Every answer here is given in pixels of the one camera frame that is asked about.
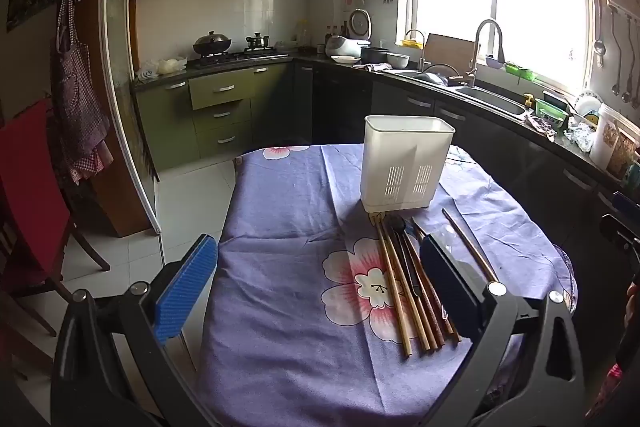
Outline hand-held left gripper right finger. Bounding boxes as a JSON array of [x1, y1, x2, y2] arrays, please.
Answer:
[[419, 234, 587, 427]]

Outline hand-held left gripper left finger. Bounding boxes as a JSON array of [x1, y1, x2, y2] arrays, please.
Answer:
[[50, 233, 221, 427]]

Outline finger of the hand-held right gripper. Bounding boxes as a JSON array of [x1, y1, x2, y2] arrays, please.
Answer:
[[600, 213, 640, 259], [611, 191, 640, 219]]

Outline pile of wooden chopsticks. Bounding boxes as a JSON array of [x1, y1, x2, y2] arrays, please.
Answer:
[[374, 213, 463, 360]]

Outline white plastic utensil holder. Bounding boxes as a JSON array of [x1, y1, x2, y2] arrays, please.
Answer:
[[361, 114, 456, 214]]

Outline person's right hand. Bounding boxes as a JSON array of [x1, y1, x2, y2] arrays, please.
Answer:
[[624, 279, 640, 358]]

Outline clear food jar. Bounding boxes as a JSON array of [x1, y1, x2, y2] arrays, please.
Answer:
[[606, 127, 639, 181]]

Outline brown wooden chopstick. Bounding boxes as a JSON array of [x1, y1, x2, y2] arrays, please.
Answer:
[[441, 208, 500, 284]]

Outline white plastic food container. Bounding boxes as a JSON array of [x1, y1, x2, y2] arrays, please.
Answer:
[[589, 103, 622, 171]]

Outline crumpled clear plastic bag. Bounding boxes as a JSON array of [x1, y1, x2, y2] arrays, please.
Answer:
[[565, 122, 596, 154]]

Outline white stacked plates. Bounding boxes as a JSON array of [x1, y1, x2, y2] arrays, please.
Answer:
[[574, 93, 602, 118]]

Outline patterned dark rag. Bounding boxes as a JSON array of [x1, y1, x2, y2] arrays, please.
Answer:
[[525, 114, 557, 142]]

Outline purple floral tablecloth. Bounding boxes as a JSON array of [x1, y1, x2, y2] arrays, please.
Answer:
[[197, 143, 578, 427]]

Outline green dish basket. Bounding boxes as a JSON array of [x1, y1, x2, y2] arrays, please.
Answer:
[[534, 98, 571, 131]]

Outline hanging steel ladle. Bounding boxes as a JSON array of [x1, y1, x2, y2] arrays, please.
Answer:
[[593, 0, 607, 69], [622, 13, 637, 104]]

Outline steel sink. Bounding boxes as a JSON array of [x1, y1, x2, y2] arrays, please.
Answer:
[[452, 84, 528, 116]]

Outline green plastic containers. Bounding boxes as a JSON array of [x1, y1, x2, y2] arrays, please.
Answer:
[[504, 62, 537, 82]]

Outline wooden chopsticks in holder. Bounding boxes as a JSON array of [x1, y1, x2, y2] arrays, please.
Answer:
[[132, 62, 296, 172]]

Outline red covered chair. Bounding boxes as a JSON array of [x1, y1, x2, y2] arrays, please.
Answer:
[[0, 99, 112, 339]]

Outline black base cabinets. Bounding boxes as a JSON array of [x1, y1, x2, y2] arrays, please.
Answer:
[[292, 59, 640, 358]]

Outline tall steel faucet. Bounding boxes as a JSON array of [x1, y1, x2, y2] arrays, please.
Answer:
[[467, 19, 505, 88]]

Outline checked purple apron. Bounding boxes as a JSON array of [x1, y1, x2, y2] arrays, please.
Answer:
[[50, 0, 114, 186]]

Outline kitchen window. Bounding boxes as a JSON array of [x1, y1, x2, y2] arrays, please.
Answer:
[[399, 0, 603, 94]]

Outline white plastic bag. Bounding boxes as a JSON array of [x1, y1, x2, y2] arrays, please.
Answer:
[[137, 57, 188, 82]]

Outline wooden cutting board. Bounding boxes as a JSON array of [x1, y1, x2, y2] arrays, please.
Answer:
[[424, 33, 477, 72]]

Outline black gas stove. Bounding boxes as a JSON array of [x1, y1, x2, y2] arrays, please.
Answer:
[[187, 48, 291, 68]]

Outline small curved faucet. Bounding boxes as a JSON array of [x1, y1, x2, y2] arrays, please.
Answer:
[[402, 28, 427, 72]]

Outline black cooking pot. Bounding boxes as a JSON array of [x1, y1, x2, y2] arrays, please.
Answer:
[[360, 47, 391, 66]]

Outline black wok with lid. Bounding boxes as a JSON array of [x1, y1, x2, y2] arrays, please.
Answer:
[[192, 31, 233, 58]]

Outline white rounded kitchen appliance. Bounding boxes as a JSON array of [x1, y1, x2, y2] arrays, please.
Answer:
[[325, 34, 358, 59]]

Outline group of condiment bottles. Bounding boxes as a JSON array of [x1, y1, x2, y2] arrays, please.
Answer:
[[295, 19, 351, 48]]

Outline rice cooker with open lid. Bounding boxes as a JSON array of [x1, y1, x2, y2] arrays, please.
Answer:
[[348, 8, 373, 46]]

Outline dark pan with handle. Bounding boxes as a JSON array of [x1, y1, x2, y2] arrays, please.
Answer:
[[410, 64, 462, 86]]

